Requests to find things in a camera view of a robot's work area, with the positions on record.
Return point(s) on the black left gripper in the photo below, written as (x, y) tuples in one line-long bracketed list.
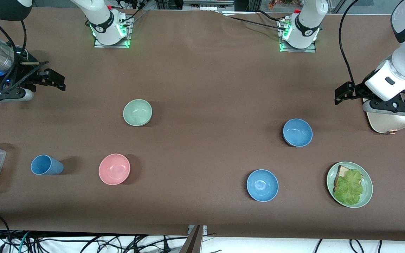
[(358, 91)]

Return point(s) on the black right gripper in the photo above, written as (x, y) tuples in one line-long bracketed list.
[(27, 78)]

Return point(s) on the blue bowl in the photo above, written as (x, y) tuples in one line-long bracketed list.
[(297, 132), (262, 185)]

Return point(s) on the green bowl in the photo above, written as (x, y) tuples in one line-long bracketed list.
[(137, 112)]

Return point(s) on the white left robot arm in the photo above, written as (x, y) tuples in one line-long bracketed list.
[(308, 21)]

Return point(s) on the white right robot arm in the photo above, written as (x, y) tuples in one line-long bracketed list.
[(100, 17)]

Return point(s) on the pink bowl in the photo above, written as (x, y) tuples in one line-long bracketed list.
[(114, 169)]

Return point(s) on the black cylindrical container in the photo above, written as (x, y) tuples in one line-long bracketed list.
[(30, 58)]

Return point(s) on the cream toaster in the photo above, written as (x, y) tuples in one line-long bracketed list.
[(389, 123)]

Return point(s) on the bread slice under lettuce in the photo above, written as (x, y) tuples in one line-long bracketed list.
[(343, 171)]

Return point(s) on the blue cup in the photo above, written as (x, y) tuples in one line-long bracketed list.
[(46, 165)]

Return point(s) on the green lettuce leaf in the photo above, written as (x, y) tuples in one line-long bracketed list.
[(348, 188)]

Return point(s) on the green plate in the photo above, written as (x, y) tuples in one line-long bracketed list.
[(367, 186)]

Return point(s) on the white power strip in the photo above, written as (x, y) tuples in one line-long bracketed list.
[(128, 3)]

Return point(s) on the orange decorative item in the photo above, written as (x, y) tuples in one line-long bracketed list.
[(276, 3)]

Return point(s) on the grey metal box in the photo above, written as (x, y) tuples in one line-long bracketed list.
[(206, 5)]

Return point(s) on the dark stand bar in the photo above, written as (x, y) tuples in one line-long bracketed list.
[(193, 242)]

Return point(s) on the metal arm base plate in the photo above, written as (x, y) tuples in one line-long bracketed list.
[(100, 45), (308, 50)]

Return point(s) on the silver bracket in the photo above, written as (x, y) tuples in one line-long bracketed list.
[(205, 229)]

